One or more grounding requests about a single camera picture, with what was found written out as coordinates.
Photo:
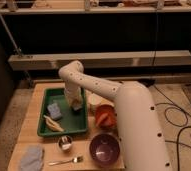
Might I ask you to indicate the orange bowl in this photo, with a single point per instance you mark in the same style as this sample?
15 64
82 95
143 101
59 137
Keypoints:
110 122

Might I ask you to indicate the green plastic tray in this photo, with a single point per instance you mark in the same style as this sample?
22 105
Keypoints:
73 122

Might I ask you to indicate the silver fork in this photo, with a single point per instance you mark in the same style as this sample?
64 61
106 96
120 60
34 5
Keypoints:
73 160

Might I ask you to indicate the metal shelf rail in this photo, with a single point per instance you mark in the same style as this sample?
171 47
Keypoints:
101 60

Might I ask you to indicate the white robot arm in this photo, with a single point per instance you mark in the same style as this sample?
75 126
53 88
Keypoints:
142 139

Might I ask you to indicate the blue eraser sponge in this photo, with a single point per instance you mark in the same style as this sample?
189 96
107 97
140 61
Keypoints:
54 111

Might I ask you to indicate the grey blue cloth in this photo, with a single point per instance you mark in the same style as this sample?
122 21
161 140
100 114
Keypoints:
32 160

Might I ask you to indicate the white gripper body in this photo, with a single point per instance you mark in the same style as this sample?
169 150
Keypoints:
75 102

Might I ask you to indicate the orange carrot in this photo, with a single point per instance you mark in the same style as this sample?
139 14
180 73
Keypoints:
101 119

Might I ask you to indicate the purple bowl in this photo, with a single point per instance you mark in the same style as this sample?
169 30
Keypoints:
104 150

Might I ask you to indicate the small metal cup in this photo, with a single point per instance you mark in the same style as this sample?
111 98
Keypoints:
65 143

